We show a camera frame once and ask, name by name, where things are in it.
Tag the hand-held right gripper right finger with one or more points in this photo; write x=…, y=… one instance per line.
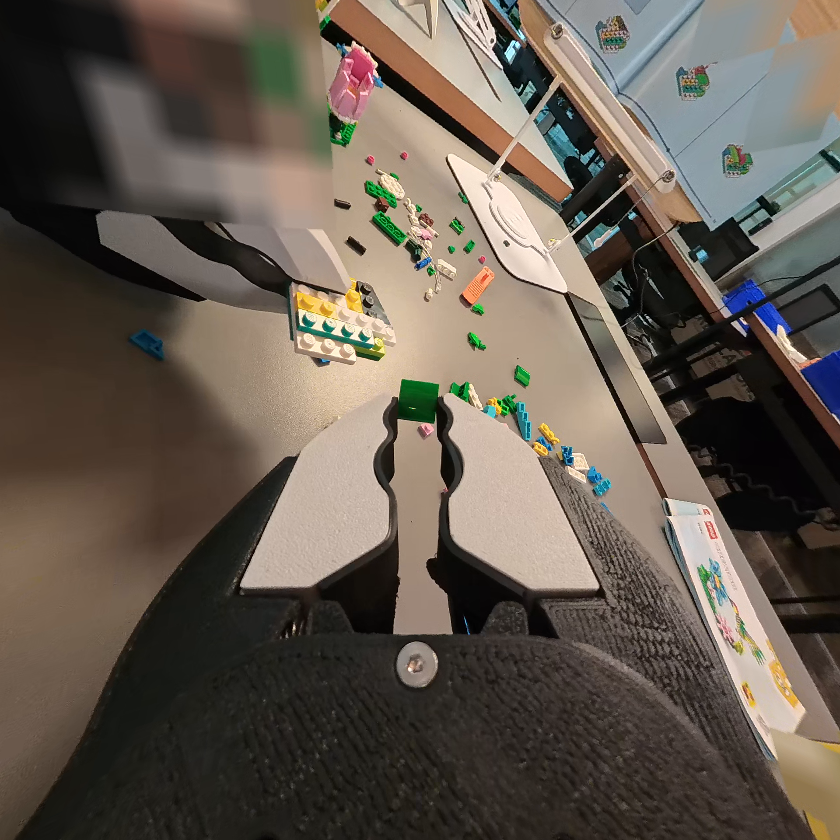
x=512, y=518

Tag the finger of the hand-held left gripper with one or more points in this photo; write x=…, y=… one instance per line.
x=308, y=259
x=141, y=246

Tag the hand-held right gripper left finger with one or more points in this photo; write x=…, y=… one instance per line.
x=328, y=512

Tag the white yellow teal brick assembly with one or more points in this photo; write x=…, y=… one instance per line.
x=334, y=325

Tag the green square brick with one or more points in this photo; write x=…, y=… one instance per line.
x=417, y=399

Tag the white desk lamp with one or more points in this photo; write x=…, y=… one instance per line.
x=518, y=223

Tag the pile of small colourful bricks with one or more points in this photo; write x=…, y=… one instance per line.
x=551, y=446

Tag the green long plate brick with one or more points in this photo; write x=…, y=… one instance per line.
x=389, y=228

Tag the blue small brick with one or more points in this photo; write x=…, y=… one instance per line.
x=147, y=343

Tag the green white brick cluster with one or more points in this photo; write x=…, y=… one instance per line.
x=387, y=186

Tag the scatter of tiny mixed bricks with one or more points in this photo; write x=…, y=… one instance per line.
x=426, y=243

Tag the green flat tile brick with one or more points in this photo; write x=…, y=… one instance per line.
x=522, y=375

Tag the orange brick separator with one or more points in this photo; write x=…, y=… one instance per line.
x=478, y=286

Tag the pink flower brick model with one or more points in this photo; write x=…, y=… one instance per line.
x=354, y=85

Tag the wooden edged table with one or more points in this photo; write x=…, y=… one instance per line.
x=446, y=85

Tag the brick instruction booklet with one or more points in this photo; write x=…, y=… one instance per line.
x=728, y=610

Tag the blue storage bin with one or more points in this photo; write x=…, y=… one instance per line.
x=823, y=384
x=754, y=305

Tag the long wooden bench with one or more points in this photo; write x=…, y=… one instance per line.
x=669, y=216

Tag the white printed cloth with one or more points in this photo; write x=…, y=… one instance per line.
x=741, y=79

